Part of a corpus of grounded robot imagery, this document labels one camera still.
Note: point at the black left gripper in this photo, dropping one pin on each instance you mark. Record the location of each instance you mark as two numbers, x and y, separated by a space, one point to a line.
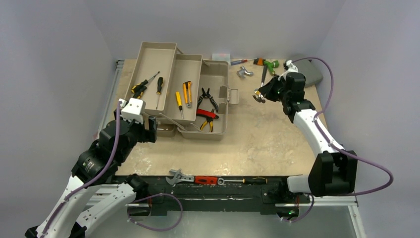
152 125

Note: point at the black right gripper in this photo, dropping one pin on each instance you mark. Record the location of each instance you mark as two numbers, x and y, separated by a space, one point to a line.
269 90

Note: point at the yellow black screwdriver large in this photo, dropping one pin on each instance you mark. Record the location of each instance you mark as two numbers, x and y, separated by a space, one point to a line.
139 89

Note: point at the beige plastic tool box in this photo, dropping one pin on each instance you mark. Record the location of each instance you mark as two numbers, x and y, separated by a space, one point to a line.
210 89

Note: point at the yellow black screwdriver slim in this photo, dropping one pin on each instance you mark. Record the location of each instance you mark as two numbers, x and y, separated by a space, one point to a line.
159 89

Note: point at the yellow black utility knife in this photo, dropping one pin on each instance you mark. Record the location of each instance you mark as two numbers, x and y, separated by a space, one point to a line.
187 93

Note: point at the red black folding tool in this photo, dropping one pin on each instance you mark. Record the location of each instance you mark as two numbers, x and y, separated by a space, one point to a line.
206 114

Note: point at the yellow black pliers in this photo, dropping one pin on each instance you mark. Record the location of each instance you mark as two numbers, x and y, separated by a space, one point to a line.
209 122

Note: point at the small black handled hammer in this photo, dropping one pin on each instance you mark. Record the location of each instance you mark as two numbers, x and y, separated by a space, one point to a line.
257 94

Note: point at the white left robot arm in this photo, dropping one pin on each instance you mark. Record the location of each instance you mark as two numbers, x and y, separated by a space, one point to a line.
92 169

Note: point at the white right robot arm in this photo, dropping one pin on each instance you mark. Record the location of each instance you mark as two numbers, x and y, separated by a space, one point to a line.
334 170

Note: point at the green orange spray nozzle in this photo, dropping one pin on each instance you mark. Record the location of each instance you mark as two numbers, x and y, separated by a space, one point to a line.
271 65

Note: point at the grey sharpening stone block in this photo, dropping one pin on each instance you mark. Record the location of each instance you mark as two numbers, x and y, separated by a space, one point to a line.
306 67

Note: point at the red blue small screwdriver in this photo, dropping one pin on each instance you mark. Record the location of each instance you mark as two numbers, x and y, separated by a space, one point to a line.
240 61

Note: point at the clear plastic screw box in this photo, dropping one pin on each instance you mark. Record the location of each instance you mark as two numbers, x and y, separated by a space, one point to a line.
221 57

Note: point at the black orange screwdriver on base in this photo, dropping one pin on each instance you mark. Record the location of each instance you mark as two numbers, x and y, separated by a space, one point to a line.
249 181

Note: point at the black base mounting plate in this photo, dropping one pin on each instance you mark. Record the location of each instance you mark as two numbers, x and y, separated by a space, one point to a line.
272 198

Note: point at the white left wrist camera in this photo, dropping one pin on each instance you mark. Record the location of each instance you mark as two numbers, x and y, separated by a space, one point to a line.
132 110

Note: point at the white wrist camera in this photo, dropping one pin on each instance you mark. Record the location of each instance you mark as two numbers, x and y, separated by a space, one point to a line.
288 68
132 110

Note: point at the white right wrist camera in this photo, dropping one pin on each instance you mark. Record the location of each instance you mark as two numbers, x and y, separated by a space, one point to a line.
288 68

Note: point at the red handled adjustable wrench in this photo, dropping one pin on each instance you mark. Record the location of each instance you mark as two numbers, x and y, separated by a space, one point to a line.
178 177

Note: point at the aluminium frame rail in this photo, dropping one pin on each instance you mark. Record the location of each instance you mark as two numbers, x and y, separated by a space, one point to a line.
100 192

